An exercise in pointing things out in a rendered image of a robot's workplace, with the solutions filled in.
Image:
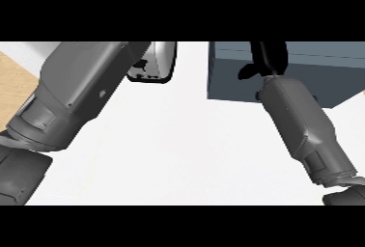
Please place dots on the blue-grey drawer cabinet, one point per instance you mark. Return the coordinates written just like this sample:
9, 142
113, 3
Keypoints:
323, 74

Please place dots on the silver appliance with black rim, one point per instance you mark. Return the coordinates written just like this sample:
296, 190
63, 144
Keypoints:
159, 61

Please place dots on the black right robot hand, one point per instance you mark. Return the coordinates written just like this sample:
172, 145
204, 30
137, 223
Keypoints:
270, 61

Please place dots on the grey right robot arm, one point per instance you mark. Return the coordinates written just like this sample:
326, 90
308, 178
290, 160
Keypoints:
303, 128

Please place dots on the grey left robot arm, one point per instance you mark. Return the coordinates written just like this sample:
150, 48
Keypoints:
67, 96

